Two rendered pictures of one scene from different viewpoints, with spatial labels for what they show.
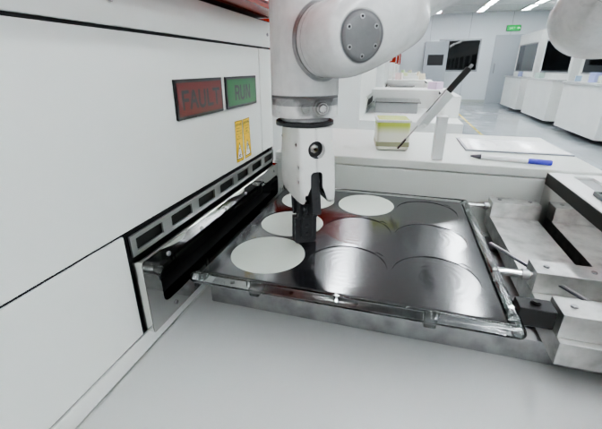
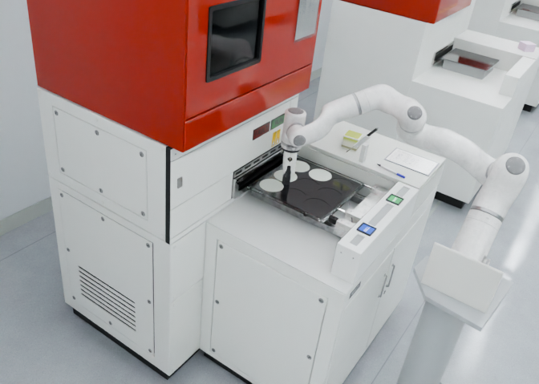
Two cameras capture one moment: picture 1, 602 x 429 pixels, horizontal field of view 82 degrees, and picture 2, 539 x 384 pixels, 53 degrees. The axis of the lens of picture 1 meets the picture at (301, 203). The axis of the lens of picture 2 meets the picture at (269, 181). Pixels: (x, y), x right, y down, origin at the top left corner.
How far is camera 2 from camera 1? 178 cm
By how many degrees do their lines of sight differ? 17
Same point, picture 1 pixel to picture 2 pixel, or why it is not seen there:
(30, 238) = (220, 171)
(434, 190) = (355, 175)
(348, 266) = (293, 196)
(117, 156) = (237, 153)
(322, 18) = (290, 135)
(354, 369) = (284, 223)
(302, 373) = (270, 220)
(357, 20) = (298, 137)
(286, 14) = (286, 123)
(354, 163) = (326, 153)
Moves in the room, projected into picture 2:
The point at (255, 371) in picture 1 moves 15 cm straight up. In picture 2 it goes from (258, 216) to (261, 184)
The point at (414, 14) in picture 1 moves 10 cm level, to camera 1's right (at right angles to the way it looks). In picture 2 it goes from (316, 135) to (342, 142)
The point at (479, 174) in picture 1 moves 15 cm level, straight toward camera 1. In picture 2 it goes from (374, 174) to (352, 184)
